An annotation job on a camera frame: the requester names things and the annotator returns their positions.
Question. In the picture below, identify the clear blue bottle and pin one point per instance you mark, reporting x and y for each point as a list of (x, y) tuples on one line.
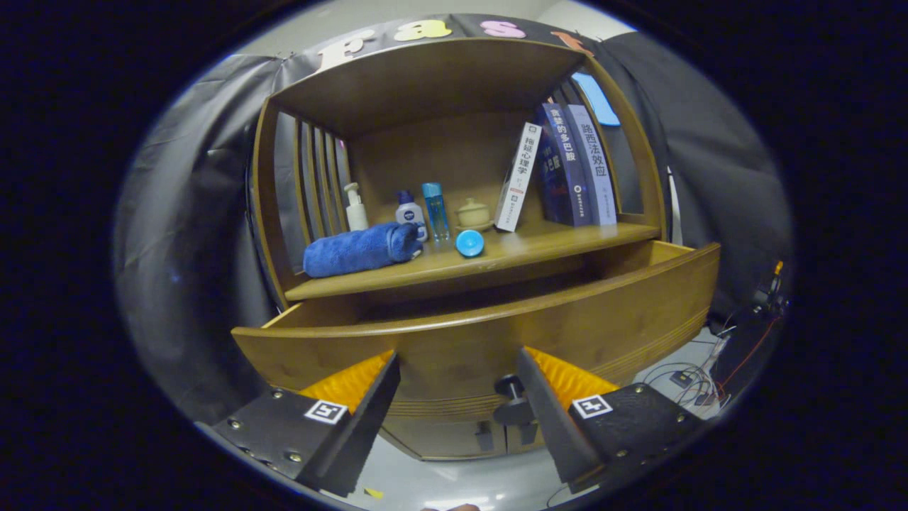
[(435, 213)]

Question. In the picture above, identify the white bottle with blue cap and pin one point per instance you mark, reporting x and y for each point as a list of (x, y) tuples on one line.
[(409, 211)]

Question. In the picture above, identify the dark blue book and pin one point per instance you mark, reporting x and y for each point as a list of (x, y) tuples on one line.
[(564, 170)]

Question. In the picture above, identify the beige lidded teacup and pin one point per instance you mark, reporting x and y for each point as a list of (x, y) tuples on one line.
[(474, 214)]

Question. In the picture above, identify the wooden drawer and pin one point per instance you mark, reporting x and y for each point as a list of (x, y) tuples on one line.
[(461, 355)]

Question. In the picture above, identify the pale grey book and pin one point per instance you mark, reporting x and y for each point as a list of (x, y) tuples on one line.
[(596, 163)]

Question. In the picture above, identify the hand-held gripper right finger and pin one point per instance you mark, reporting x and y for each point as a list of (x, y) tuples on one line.
[(546, 419)]

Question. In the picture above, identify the black clamp with orange tip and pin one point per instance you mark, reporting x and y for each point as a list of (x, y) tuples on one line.
[(770, 298)]

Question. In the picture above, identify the black drawer knob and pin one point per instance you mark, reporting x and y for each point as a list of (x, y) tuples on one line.
[(511, 413)]

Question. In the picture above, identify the blue and white tube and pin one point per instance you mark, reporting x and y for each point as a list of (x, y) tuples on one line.
[(469, 243)]

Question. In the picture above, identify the black backdrop cloth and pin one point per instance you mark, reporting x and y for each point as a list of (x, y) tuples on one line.
[(191, 177)]

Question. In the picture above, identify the small black device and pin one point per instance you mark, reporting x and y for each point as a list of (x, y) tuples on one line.
[(682, 379)]

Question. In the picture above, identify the blue rolled towel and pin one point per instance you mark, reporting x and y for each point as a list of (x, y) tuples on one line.
[(355, 250)]

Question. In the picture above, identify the yellow scrap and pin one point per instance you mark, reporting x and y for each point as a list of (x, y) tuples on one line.
[(373, 492)]

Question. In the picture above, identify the wooden cabinet door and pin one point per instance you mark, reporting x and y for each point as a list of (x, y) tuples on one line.
[(532, 440), (440, 436)]

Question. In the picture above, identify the wooden cabinet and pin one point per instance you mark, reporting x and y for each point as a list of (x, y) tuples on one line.
[(425, 78)]

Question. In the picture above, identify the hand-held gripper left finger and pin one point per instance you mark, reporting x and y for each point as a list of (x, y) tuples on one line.
[(369, 419)]

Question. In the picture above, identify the white pump bottle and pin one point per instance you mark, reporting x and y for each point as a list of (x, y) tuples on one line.
[(357, 215)]

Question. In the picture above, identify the white book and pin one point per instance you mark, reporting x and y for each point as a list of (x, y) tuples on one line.
[(518, 177)]

